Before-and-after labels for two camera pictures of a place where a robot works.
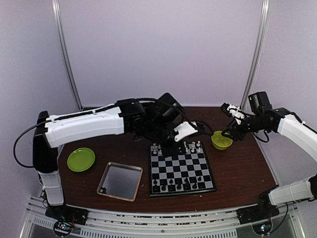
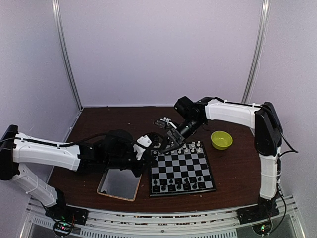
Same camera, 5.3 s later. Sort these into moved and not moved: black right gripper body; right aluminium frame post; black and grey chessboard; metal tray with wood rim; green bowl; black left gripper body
Moved: black left gripper body; black right gripper body
Not moved: black and grey chessboard; green bowl; metal tray with wood rim; right aluminium frame post
